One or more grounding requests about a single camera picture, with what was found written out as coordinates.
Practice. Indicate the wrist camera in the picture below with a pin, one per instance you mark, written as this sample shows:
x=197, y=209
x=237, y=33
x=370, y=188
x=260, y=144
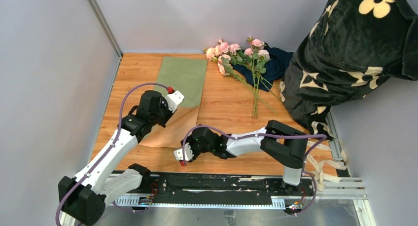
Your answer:
x=174, y=98
x=184, y=155

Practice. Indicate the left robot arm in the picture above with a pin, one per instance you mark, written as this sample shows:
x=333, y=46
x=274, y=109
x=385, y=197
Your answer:
x=84, y=197

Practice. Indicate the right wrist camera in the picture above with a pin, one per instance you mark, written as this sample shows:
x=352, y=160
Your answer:
x=184, y=155

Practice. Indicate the navy blue cloth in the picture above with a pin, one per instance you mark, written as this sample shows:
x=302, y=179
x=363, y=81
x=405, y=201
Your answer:
x=275, y=68

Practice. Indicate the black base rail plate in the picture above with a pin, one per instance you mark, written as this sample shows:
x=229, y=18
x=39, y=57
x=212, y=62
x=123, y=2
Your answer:
x=170, y=189

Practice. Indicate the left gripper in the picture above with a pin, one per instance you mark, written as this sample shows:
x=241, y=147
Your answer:
x=163, y=103

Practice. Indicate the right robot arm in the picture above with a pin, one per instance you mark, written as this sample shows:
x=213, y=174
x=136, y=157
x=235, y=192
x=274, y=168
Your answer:
x=283, y=143

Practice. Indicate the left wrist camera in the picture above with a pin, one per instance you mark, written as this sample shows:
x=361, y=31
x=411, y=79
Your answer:
x=174, y=98

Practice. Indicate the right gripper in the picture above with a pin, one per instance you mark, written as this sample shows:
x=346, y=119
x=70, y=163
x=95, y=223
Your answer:
x=191, y=140

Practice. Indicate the fake rose stem four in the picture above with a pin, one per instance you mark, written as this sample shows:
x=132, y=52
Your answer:
x=224, y=52

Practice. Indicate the aluminium frame post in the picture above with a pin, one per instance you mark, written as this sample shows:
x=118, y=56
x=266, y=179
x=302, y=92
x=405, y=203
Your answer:
x=105, y=27

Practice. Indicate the wrapping paper sheet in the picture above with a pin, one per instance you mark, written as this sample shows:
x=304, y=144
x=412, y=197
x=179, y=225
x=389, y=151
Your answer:
x=186, y=77

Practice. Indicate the fake rose stem two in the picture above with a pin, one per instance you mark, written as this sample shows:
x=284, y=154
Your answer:
x=255, y=62

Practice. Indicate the fake rose stem three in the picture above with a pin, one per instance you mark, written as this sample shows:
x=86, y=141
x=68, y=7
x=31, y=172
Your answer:
x=253, y=42

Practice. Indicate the black floral plush blanket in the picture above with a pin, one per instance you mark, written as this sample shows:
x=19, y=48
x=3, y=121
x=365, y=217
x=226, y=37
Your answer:
x=353, y=48

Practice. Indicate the fake rose stem one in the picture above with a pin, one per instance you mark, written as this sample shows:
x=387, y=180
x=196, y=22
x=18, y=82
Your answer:
x=227, y=70

